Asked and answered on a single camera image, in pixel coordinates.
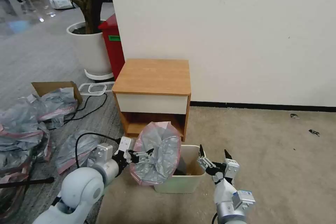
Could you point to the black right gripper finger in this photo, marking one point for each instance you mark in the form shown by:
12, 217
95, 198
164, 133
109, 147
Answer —
228, 155
206, 162

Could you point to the cream plastic trash can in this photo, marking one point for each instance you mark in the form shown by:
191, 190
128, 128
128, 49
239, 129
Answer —
181, 182

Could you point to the red plastic bin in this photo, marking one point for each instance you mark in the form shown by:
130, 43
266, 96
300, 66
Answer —
114, 45

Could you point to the brown tree trunk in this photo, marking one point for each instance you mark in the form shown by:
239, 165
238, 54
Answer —
90, 3

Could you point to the brown cardboard box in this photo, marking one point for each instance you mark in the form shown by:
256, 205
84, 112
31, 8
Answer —
76, 92

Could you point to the wooden nightstand white drawer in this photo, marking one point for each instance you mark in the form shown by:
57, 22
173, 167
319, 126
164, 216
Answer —
153, 77

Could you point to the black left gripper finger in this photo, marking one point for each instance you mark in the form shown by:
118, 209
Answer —
141, 161
141, 153

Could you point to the black rod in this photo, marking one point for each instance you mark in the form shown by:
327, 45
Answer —
31, 182

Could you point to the white round plant pot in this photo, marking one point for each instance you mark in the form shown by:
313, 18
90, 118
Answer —
92, 50

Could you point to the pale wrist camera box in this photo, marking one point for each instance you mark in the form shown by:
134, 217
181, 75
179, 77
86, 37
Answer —
127, 144
232, 169

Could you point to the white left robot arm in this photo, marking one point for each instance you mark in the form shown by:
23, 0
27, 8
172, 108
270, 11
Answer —
81, 184

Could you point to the small black floor scrap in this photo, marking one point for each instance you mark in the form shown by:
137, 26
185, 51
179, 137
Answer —
314, 132
294, 115

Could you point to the white printed box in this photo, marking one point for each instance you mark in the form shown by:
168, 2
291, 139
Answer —
61, 2

